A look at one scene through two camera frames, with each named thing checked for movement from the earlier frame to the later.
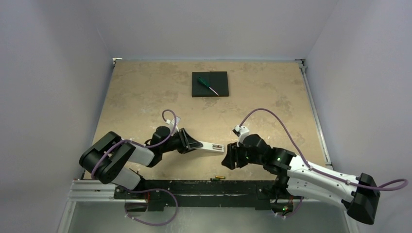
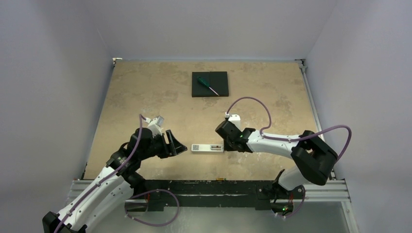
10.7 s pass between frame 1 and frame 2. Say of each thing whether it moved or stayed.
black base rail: stayed
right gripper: moved
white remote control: stayed
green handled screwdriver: stayed
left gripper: moved
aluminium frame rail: stayed
